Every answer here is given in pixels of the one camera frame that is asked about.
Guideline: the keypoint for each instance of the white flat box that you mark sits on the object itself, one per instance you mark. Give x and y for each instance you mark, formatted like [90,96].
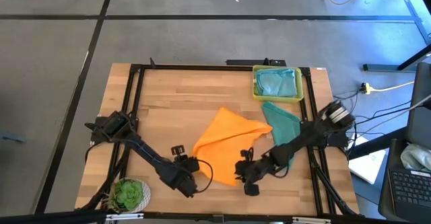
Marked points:
[367,167]

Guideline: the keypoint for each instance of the dark flat scrap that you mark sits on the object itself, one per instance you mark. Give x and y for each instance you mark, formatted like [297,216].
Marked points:
[13,139]

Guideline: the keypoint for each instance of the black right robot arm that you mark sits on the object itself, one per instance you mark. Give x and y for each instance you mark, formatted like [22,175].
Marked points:
[303,138]

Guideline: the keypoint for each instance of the grey metal bar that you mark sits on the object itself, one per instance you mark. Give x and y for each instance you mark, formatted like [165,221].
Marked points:
[415,13]

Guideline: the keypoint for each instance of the blue microfiber towel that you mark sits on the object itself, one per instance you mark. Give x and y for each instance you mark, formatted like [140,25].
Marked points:
[276,82]

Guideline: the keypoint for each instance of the green microfiber towel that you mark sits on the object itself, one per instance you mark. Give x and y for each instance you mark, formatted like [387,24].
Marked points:
[255,91]

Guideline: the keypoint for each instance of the orange microfiber towel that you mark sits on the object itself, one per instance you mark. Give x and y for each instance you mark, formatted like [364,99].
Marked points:
[225,140]

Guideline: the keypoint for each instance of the black aluminium table frame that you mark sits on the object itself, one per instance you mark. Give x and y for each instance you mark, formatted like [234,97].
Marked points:
[202,67]

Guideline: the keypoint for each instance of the pale crumpled cloth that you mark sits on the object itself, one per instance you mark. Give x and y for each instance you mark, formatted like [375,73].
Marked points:
[415,156]

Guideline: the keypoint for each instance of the silver metal bracket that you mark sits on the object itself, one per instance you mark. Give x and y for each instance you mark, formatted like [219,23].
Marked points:
[311,220]
[124,216]

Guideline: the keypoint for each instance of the black laptop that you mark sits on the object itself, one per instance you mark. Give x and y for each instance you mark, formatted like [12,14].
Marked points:
[409,190]

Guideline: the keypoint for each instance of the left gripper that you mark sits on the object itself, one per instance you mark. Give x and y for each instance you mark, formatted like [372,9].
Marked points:
[185,165]

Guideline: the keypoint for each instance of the yellow plastic tray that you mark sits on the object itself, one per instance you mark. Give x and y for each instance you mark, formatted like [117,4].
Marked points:
[277,99]

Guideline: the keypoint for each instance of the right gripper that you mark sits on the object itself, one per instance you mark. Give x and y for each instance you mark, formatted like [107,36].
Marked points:
[254,172]

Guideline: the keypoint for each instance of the black horizontal beam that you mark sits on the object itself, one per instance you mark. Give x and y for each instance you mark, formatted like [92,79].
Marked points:
[50,217]

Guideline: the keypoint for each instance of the black diagonal bar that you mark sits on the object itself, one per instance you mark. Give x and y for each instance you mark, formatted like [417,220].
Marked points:
[377,144]

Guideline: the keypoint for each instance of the black desk leg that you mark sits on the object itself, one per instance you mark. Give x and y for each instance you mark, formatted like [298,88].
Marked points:
[417,56]

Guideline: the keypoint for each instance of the teal microfiber towel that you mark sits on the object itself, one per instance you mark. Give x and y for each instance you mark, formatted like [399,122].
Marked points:
[283,126]

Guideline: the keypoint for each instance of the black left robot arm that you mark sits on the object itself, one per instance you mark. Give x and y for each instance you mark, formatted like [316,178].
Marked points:
[148,156]

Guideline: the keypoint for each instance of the succulent in white pot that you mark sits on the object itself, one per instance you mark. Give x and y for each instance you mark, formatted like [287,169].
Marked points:
[128,193]

